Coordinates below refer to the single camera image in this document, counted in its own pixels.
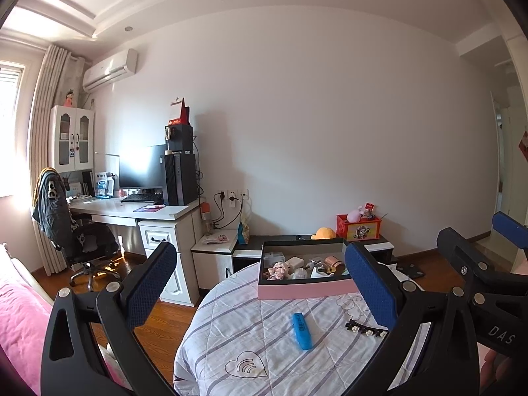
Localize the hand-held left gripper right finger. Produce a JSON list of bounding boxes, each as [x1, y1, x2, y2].
[[344, 241, 481, 396]]

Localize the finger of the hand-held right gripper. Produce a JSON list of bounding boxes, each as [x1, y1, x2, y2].
[[436, 227, 502, 304], [493, 212, 528, 250]]

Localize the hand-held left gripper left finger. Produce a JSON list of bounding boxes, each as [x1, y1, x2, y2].
[[40, 241, 178, 396]]

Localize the pink box with dark rim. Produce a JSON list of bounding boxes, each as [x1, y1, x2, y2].
[[258, 238, 359, 301]]

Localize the black flowered hair clip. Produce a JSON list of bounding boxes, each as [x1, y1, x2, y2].
[[346, 319, 389, 339]]

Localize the black floor scale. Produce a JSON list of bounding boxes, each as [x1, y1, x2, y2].
[[392, 262, 425, 279]]

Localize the red storage box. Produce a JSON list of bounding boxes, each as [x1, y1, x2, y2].
[[336, 214, 382, 241]]

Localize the white door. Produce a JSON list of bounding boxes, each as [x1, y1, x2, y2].
[[491, 91, 506, 232]]

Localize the white nightstand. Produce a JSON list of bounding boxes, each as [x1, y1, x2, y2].
[[190, 231, 239, 293]]

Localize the black office chair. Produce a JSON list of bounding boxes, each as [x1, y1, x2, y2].
[[33, 168, 120, 291]]

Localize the blue pen case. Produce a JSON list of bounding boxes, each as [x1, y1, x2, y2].
[[292, 313, 313, 351]]

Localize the white desk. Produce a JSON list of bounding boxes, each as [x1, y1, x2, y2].
[[68, 196, 205, 307]]

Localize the bottle with orange cap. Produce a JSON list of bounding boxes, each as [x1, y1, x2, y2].
[[201, 203, 214, 236]]

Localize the striped quilted table cover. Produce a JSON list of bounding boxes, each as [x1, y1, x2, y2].
[[173, 262, 438, 396]]

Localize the blue snack bag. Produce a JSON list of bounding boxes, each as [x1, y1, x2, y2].
[[237, 214, 252, 244]]

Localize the black computer tower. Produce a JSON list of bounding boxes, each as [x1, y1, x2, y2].
[[164, 151, 198, 207]]

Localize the blue and white pack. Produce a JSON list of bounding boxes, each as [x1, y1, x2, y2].
[[95, 171, 114, 197]]

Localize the black computer monitor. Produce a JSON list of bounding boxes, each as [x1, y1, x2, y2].
[[119, 144, 166, 190]]

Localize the dark jacket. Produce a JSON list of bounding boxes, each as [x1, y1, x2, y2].
[[33, 168, 73, 242]]

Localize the pink blanket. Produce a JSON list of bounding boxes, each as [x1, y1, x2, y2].
[[0, 272, 124, 396]]

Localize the black speaker box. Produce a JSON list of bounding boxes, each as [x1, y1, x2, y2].
[[165, 124, 194, 153]]

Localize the white wardrobe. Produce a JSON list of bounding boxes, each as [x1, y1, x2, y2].
[[478, 0, 528, 277]]

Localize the white glass-door cabinet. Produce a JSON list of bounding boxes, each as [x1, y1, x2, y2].
[[49, 105, 95, 173]]

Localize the red and white box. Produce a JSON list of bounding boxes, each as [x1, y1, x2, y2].
[[168, 97, 191, 126]]

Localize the beige curtain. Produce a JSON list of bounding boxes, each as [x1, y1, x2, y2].
[[31, 45, 89, 277]]

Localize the window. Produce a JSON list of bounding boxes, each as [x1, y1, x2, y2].
[[0, 62, 26, 199]]

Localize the white air conditioner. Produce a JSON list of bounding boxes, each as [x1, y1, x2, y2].
[[82, 48, 139, 92]]

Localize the black power cable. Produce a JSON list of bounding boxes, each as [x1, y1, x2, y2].
[[212, 192, 244, 229]]

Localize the white wall sockets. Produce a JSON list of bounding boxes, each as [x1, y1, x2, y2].
[[215, 189, 249, 204]]

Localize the white bed frame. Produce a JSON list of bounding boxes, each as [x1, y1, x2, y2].
[[0, 243, 42, 293]]

